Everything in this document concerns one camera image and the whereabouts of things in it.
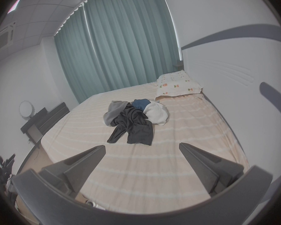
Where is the white printed pillow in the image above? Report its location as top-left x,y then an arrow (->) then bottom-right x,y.
155,70 -> 203,100

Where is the blue-green curtain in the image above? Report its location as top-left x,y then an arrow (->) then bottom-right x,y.
54,5 -> 108,104
83,0 -> 182,92

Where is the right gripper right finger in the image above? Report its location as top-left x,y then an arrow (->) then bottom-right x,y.
179,142 -> 244,196

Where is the ceiling air conditioner vent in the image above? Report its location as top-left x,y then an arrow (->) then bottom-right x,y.
0,22 -> 15,54

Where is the dark dressing table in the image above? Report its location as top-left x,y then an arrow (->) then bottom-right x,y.
20,107 -> 48,142

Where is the dark blue garment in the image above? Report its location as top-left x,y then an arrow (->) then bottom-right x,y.
132,99 -> 151,111

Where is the white garment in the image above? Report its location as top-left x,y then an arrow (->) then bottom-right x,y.
143,101 -> 168,126

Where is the round white mirror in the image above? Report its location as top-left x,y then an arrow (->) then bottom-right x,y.
19,100 -> 35,118

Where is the bed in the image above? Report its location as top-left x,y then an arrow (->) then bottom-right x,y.
15,24 -> 281,216

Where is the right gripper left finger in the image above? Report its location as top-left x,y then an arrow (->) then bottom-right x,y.
39,145 -> 106,198

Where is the grey garment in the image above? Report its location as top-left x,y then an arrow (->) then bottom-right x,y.
104,100 -> 131,126

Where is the dark chest of drawers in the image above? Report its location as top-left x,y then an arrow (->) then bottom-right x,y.
36,102 -> 71,136

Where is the black garment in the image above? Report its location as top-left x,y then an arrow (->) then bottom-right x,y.
107,104 -> 154,146

